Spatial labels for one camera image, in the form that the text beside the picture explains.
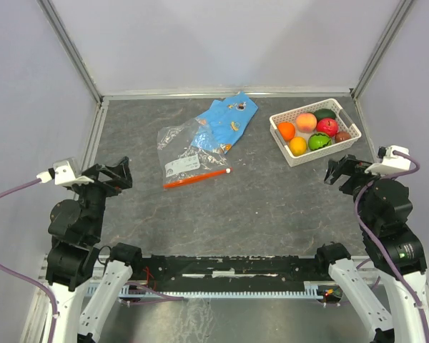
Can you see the yellow lemon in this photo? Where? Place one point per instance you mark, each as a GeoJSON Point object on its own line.
{"type": "Point", "coordinates": [298, 146]}

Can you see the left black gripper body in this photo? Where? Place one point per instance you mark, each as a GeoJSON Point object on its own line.
{"type": "Point", "coordinates": [101, 188]}

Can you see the dark green avocado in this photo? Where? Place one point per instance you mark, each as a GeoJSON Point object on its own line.
{"type": "Point", "coordinates": [321, 114]}

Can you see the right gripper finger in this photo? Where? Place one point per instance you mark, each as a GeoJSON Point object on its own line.
{"type": "Point", "coordinates": [333, 171]}
{"type": "Point", "coordinates": [349, 159]}

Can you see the green watermelon ball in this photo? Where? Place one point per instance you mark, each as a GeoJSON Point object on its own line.
{"type": "Point", "coordinates": [318, 140]}

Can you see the peach fruit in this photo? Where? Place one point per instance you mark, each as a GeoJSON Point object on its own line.
{"type": "Point", "coordinates": [306, 122]}

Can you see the blue cable duct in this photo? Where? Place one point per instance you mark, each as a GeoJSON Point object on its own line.
{"type": "Point", "coordinates": [309, 292]}

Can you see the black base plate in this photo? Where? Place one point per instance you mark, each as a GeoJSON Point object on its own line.
{"type": "Point", "coordinates": [229, 274]}

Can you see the blue patterned cloth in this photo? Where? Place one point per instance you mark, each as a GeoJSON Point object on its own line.
{"type": "Point", "coordinates": [228, 119]}

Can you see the orange fruit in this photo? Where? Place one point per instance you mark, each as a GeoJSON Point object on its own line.
{"type": "Point", "coordinates": [286, 130]}

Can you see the clear zip top bag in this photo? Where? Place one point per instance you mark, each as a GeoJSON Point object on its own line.
{"type": "Point", "coordinates": [189, 153]}

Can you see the red apple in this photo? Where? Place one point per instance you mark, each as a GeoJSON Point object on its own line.
{"type": "Point", "coordinates": [327, 126]}

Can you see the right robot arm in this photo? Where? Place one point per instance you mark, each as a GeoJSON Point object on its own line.
{"type": "Point", "coordinates": [382, 207]}

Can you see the brown kiwi fruit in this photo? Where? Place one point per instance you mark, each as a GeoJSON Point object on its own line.
{"type": "Point", "coordinates": [342, 136]}

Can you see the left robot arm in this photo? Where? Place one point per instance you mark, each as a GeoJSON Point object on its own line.
{"type": "Point", "coordinates": [75, 229]}

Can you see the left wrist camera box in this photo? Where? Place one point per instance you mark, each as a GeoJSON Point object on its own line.
{"type": "Point", "coordinates": [64, 173]}

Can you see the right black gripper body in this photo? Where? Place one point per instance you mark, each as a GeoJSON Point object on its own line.
{"type": "Point", "coordinates": [359, 178]}

